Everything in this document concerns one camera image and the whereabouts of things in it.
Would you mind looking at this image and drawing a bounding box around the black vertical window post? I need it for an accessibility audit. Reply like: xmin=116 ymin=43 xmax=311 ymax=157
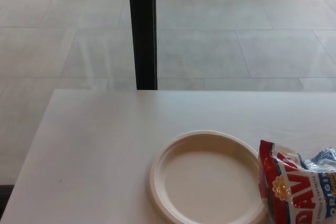
xmin=127 ymin=0 xmax=159 ymax=90

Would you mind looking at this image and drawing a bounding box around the red white sunflower seed bag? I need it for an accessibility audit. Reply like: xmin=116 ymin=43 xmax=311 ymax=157
xmin=258 ymin=139 xmax=336 ymax=224

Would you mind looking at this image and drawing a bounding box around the white round paper plate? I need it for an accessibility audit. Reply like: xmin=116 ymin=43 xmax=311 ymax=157
xmin=149 ymin=130 xmax=269 ymax=224

